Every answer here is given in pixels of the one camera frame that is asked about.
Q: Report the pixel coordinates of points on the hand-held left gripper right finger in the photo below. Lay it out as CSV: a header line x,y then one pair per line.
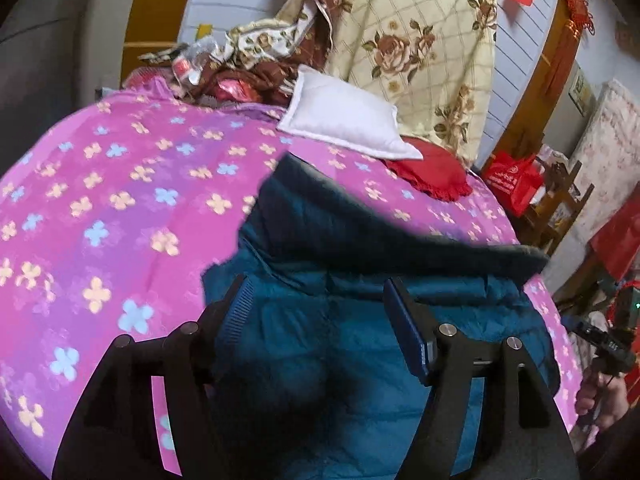
x,y
410,330

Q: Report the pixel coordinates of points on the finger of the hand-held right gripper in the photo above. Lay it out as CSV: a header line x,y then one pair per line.
x,y
582,329

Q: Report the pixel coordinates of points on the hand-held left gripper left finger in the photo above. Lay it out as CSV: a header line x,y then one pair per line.
x,y
237,310

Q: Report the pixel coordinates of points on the teal down jacket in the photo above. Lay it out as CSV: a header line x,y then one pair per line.
x,y
350,300

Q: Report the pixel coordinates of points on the person's right hand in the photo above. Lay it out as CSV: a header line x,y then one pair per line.
x,y
610,400

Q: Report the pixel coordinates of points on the red cloth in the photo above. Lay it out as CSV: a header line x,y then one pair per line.
x,y
620,240

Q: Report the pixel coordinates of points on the wooden chair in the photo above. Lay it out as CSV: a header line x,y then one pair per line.
x,y
555,210

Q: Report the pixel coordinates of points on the red fringed cushion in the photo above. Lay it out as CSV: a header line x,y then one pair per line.
x,y
435,170

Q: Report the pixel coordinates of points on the red shopping bag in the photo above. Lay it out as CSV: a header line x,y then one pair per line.
x,y
510,180

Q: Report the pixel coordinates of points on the pink floral bed sheet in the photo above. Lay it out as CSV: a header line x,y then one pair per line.
x,y
125,185

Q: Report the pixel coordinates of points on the pale floral mattress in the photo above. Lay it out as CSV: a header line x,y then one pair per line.
x,y
610,150

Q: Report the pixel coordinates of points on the red snack packet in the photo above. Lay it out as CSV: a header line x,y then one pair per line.
x,y
235,91

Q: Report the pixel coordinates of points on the white pillow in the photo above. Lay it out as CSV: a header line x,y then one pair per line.
x,y
345,115

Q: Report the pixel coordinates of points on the clear plastic bottle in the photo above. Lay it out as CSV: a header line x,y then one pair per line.
x,y
195,57

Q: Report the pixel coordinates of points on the beige floral quilt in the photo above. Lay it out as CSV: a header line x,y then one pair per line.
x,y
415,35

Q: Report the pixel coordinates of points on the framed wall picture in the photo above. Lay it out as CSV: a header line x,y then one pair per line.
x,y
581,91

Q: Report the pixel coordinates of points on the wooden post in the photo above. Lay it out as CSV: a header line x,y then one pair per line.
x,y
535,90
155,10

